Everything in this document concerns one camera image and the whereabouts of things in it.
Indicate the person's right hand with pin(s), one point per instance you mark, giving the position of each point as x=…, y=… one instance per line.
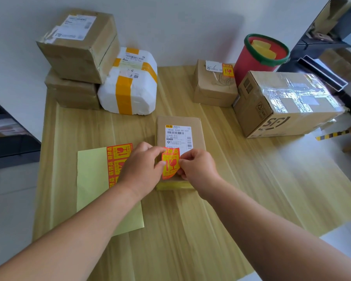
x=200, y=171

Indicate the person's left hand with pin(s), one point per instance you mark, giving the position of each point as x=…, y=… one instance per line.
x=139, y=169

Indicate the person's right thumb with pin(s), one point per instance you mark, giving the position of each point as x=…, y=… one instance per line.
x=184, y=165

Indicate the person's left thumb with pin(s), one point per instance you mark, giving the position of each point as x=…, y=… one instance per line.
x=160, y=166

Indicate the orange yellow warning sticker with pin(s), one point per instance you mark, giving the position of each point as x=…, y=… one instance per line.
x=113, y=181
x=116, y=167
x=170, y=165
x=120, y=151

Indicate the person's left forearm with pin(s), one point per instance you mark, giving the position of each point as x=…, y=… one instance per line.
x=76, y=231

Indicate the person's right forearm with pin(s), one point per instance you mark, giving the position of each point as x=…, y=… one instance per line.
x=269, y=234

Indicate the small flat cardboard parcel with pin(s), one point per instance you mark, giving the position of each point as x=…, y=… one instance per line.
x=180, y=125

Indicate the pale yellow sticker backing sheet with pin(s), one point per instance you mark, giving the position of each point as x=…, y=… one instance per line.
x=92, y=178

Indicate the small cardboard box with sticker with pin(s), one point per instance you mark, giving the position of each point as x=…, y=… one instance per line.
x=212, y=87

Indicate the white parcel with yellow tape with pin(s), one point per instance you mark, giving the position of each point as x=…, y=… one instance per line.
x=131, y=84

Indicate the flat brown cardboard box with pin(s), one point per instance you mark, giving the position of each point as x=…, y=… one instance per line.
x=73, y=93

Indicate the cardboard box with clear tape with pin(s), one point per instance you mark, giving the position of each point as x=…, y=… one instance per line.
x=283, y=108

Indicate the red bucket with green rim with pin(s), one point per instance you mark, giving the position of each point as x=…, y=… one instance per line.
x=247, y=65

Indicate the large taped cardboard box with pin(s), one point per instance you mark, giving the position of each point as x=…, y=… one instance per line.
x=76, y=43

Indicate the dark low shelf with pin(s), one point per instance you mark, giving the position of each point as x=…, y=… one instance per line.
x=8, y=137

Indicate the dark metal shelf unit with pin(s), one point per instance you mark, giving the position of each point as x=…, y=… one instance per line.
x=333, y=46

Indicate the cardboard box on shelf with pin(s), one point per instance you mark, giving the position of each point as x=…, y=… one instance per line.
x=332, y=14

